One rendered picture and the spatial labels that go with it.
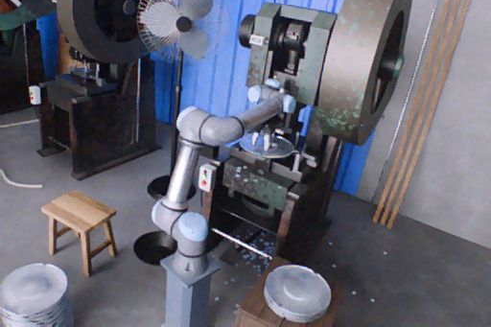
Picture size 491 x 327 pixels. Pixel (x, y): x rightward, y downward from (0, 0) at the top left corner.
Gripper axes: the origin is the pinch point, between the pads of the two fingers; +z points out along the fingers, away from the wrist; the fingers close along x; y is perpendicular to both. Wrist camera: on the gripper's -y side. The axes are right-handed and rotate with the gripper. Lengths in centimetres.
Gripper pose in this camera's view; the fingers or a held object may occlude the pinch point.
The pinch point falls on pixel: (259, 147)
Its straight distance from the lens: 185.9
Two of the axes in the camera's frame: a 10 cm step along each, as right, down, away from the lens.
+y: 4.9, -2.9, 8.2
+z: -1.6, 9.0, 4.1
